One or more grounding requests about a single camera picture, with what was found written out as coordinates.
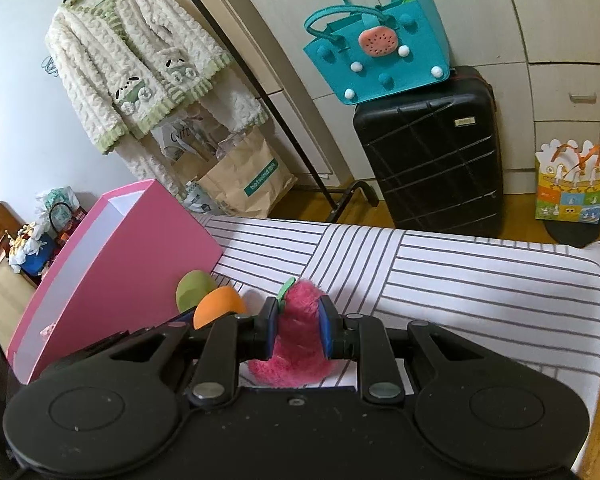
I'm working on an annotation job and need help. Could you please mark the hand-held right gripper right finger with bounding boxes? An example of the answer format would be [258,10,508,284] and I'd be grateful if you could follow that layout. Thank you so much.
[317,296,492,405]

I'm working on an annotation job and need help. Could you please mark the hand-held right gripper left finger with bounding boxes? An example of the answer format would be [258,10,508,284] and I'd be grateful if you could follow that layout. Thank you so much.
[109,297,280,407]

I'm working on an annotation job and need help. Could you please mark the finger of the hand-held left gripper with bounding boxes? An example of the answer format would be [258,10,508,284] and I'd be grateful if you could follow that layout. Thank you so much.
[87,309,197,355]

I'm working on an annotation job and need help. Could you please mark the pink plush fruit toy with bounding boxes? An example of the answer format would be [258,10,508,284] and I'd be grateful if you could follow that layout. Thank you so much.
[247,276,341,388]

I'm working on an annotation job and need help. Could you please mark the orange soft ball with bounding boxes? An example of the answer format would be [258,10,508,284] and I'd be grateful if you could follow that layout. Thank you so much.
[194,286,248,330]

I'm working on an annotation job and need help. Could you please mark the pink cardboard box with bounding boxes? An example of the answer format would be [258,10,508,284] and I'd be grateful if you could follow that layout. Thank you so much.
[6,179,224,385]

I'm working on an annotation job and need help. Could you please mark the green soft ball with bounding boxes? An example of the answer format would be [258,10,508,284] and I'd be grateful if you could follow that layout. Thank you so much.
[176,270,218,313]

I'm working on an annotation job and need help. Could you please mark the white printed bag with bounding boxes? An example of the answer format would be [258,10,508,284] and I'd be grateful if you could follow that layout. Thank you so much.
[182,180,231,214]

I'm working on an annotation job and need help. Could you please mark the striped bed sheet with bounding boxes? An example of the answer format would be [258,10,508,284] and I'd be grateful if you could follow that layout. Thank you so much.
[200,214,600,411]

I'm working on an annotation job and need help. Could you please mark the blue container with toys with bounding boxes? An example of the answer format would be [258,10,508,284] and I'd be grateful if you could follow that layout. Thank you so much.
[9,227,56,277]

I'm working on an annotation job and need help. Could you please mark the brown paper bag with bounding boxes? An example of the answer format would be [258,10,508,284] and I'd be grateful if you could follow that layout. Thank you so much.
[196,127,297,218]

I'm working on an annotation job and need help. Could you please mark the brown wicker basket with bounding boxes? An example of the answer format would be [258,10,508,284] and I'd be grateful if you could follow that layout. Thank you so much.
[47,202,82,242]

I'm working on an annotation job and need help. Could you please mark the white green plastic bag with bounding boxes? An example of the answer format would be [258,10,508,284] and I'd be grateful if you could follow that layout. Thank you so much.
[35,186,78,211]

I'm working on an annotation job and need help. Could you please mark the clear plastic gift bag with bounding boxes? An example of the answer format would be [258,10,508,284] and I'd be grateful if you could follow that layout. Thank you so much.
[152,112,221,161]

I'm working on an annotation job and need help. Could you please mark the black clothes rack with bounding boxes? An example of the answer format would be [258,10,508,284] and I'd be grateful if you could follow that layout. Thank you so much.
[62,0,381,223]

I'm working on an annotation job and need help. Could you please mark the black hard suitcase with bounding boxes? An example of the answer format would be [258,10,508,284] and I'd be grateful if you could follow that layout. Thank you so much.
[352,66,503,235]

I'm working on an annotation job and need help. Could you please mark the black round stool base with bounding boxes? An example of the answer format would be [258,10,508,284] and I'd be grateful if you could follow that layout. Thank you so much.
[544,220,600,248]

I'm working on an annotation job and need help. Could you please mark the teal felt handbag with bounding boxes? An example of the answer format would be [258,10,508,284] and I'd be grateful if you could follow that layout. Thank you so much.
[303,0,452,106]

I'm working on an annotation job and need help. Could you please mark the colourful gift bag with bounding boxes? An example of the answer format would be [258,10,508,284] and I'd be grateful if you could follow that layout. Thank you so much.
[534,140,600,224]

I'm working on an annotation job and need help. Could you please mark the fluffy cream green jacket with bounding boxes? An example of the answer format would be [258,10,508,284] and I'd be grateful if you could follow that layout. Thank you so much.
[45,0,235,155]

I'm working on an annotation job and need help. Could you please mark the cream wardrobe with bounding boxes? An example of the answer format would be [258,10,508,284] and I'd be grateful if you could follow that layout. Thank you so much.
[220,0,600,196]

